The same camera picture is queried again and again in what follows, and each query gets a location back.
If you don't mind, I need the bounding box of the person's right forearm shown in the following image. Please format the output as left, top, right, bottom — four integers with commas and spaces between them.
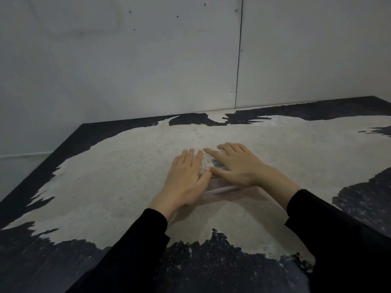
259, 164, 391, 293

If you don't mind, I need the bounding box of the person's left forearm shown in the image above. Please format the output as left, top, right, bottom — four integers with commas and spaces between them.
66, 199, 181, 293

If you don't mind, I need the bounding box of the person's right hand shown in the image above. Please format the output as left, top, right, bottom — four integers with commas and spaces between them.
202, 142, 270, 189

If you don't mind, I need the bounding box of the person's left hand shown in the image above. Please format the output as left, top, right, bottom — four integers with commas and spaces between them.
148, 148, 213, 214

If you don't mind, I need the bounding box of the transparent plastic lid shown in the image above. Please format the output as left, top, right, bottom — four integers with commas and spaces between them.
198, 156, 242, 196

